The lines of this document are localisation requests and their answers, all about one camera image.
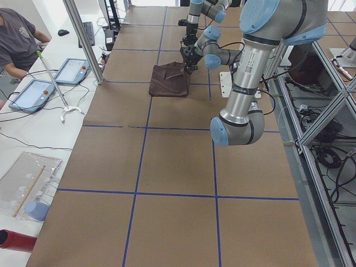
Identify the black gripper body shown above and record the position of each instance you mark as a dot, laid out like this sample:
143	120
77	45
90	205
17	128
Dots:
191	29
195	59

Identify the dark brown t-shirt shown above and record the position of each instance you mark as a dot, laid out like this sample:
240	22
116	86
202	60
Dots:
169	80

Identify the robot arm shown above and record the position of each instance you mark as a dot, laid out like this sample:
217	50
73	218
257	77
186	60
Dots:
215	11
264	24

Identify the black keyboard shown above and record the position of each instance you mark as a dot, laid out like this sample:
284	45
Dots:
89	31

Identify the far blue teach pendant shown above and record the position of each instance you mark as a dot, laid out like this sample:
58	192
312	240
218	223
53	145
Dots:
72	72

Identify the blue teach pendant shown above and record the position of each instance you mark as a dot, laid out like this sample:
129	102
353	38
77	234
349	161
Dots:
72	72
33	97

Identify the black computer mouse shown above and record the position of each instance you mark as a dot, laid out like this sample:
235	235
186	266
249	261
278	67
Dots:
62	32

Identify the reacher grabber stick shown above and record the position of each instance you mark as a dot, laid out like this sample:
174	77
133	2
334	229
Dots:
67	108

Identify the near blue teach pendant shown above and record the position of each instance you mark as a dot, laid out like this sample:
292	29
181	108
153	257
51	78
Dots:
33	97

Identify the person in grey shirt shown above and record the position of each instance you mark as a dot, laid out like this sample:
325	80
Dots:
19	43

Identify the clear plastic bag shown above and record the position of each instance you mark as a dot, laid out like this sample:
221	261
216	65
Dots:
32	177

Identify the light blue plastic cap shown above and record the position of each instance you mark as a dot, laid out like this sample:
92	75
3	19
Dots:
37	210

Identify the red cylinder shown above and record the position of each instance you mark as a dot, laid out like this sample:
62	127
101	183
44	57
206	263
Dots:
16	241

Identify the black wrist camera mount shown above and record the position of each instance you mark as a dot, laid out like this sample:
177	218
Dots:
187	52
182	22

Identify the aluminium frame rail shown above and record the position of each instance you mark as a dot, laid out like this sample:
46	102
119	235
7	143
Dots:
316	116

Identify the aluminium frame post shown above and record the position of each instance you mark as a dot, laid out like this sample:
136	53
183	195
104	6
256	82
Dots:
82	36

